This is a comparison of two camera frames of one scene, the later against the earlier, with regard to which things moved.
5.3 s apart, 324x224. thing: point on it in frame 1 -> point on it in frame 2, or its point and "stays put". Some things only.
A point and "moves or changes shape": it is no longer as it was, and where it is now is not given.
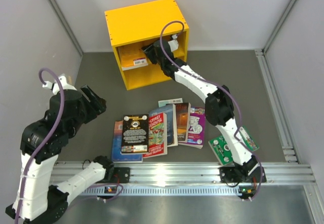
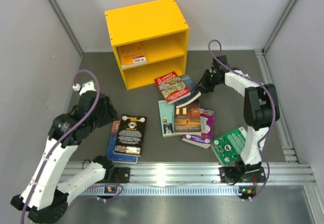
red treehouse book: [157, 135] -> [172, 87]
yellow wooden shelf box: [131, 28] stays put
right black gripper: [149, 50] -> [204, 86]
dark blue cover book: [168, 109] -> [194, 95]
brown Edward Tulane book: [182, 111] moves or changes shape
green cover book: [222, 148] stays put
